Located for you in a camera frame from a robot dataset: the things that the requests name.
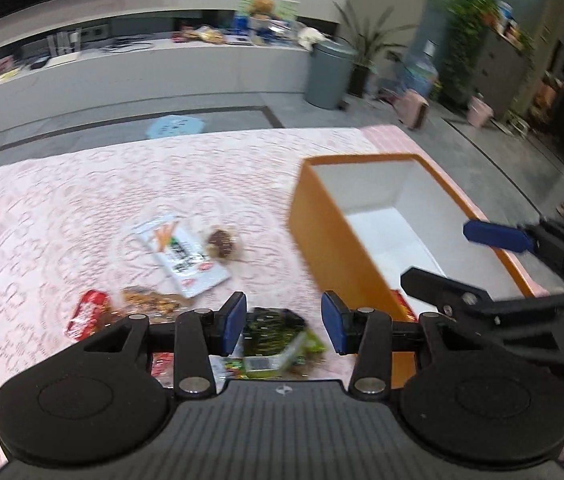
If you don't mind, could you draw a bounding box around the blue water jug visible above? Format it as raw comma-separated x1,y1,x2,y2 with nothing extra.
401,40,439,102

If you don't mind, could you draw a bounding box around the pink lace blanket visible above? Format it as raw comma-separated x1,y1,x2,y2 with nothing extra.
0,125,553,471

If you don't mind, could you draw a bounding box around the white carrot print snack packet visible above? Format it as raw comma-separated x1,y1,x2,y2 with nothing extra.
133,214,231,299

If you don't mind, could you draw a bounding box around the grey drawer cabinet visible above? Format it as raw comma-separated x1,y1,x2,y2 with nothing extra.
462,25,534,118

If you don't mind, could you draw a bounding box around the long white low cabinet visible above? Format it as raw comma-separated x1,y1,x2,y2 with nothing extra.
0,7,315,147

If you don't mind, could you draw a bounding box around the green climbing plant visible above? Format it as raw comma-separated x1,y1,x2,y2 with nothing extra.
437,0,498,103

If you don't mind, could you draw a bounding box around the clear nut snack bag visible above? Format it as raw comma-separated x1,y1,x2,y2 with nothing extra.
121,286,189,317

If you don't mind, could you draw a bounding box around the white step stool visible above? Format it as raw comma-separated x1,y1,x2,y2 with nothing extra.
504,110,531,137

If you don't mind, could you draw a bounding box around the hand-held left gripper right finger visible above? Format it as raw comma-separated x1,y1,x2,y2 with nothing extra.
321,291,483,397

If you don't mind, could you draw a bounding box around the grey trash bin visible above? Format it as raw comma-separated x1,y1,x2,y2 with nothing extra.
304,40,358,110

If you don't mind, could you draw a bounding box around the brown teddy bear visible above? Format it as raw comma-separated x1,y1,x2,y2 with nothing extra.
248,0,277,25

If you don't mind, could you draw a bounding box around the red snack packet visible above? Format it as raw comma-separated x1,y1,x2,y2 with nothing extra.
391,290,419,323
65,289,113,342
151,352,176,390

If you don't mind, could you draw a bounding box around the light blue plastic stool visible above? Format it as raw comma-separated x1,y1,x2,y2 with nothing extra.
145,114,204,140

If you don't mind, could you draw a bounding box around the orange cardboard box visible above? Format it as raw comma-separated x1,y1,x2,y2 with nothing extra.
287,154,549,391

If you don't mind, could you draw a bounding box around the multicoloured snack packet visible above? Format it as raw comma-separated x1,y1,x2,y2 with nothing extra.
210,355,249,381

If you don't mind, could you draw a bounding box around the round brown snack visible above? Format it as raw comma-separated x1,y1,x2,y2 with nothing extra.
206,227,239,262

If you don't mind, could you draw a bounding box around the potted plant in black pot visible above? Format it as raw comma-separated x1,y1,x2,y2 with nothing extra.
333,0,405,99

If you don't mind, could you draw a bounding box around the green snack packet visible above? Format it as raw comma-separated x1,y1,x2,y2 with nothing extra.
239,307,328,380

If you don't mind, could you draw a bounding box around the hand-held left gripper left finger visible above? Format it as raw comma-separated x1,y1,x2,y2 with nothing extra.
84,291,248,397

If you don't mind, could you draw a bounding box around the pile of snack bags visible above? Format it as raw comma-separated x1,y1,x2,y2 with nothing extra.
172,25,226,46

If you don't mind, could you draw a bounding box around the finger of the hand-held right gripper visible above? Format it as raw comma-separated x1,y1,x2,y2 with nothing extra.
401,267,503,320
463,216,564,281

